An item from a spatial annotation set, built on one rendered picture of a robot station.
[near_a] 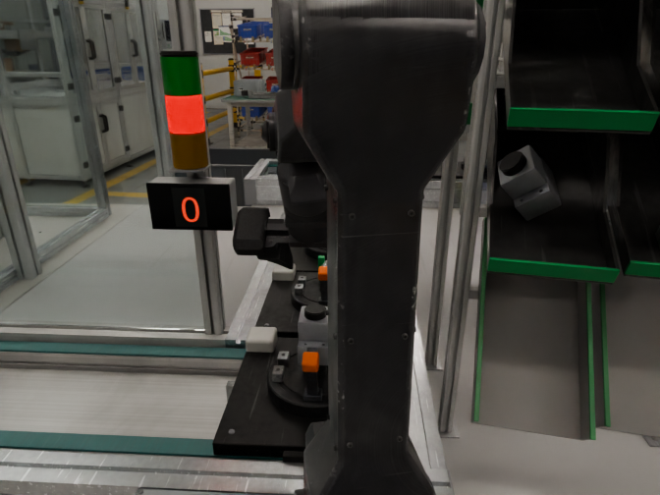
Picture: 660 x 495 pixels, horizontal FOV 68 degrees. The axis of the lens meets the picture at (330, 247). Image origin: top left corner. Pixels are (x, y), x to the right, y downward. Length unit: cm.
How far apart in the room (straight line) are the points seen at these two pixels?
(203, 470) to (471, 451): 40
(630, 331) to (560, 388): 13
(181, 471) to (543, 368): 46
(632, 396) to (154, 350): 71
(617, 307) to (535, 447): 25
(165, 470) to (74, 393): 28
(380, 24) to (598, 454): 78
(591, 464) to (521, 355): 24
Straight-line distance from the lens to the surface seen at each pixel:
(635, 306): 77
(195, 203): 74
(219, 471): 65
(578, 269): 59
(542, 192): 62
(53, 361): 98
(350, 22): 20
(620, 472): 88
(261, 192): 186
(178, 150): 73
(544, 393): 69
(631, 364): 75
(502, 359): 69
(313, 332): 67
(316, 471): 31
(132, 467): 69
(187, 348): 89
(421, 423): 72
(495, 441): 85
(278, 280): 103
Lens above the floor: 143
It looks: 23 degrees down
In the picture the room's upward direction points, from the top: straight up
